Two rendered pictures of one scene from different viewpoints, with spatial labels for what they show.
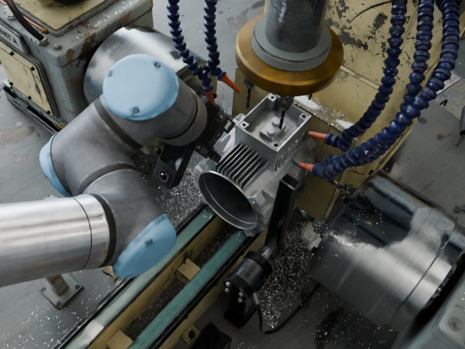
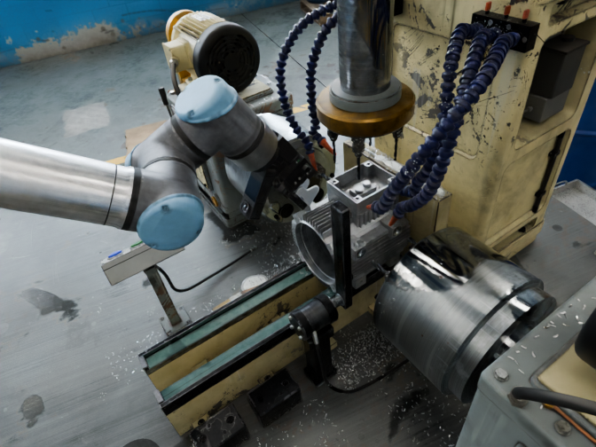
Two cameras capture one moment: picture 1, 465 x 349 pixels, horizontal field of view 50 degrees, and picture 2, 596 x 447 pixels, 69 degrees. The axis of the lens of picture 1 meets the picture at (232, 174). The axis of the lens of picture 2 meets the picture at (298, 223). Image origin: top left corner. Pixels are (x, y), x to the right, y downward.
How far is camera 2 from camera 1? 0.33 m
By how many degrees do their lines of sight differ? 22
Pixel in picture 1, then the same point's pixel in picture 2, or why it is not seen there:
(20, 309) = (140, 332)
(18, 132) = not seen: hidden behind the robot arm
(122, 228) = (145, 192)
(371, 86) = (465, 156)
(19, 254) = (41, 179)
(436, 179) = (564, 283)
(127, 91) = (191, 99)
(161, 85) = (215, 93)
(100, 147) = (166, 145)
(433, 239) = (496, 289)
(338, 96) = not seen: hidden behind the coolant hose
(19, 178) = not seen: hidden behind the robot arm
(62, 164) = (137, 159)
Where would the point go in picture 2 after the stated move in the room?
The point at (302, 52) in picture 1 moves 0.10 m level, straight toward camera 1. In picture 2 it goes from (367, 96) to (342, 123)
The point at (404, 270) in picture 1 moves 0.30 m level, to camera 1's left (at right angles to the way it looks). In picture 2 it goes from (458, 317) to (278, 273)
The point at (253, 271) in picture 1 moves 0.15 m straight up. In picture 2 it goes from (316, 309) to (309, 254)
